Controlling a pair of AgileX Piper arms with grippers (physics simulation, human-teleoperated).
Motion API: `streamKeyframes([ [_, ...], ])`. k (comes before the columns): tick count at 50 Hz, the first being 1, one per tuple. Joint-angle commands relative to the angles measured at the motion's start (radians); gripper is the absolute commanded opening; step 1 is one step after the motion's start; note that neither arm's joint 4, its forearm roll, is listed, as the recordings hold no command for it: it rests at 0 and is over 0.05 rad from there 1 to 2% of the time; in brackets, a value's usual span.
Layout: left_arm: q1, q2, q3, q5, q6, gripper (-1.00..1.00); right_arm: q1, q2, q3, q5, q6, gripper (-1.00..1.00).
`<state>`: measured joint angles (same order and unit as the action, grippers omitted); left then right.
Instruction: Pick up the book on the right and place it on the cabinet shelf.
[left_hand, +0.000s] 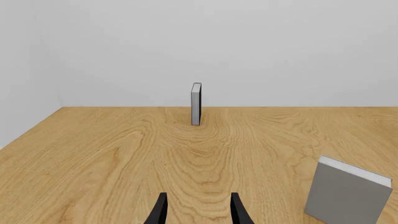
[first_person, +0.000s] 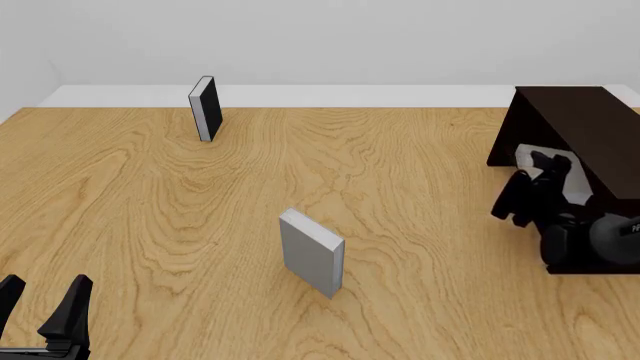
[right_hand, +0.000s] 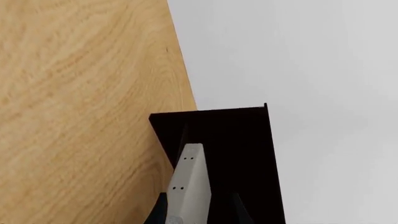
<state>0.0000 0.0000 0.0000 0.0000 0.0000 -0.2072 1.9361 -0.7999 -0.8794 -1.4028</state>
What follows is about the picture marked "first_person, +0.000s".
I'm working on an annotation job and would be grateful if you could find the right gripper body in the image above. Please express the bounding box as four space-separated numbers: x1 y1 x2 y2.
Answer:
514 143 594 207

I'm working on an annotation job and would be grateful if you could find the black book with white pages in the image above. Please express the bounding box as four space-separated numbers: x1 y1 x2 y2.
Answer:
188 75 224 143

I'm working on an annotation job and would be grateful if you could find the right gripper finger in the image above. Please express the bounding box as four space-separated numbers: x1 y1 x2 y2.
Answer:
530 150 552 171
551 153 573 178

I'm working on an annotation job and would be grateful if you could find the dark brown wooden cabinet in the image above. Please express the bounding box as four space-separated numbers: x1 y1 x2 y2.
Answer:
486 85 640 276

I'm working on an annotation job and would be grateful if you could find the grey book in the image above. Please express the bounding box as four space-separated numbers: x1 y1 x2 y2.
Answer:
278 207 346 300

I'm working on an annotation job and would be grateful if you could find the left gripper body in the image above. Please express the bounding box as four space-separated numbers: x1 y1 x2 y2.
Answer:
0 339 92 360

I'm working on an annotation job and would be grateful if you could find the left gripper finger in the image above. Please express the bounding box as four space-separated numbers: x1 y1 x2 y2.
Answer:
0 273 27 332
37 273 94 348

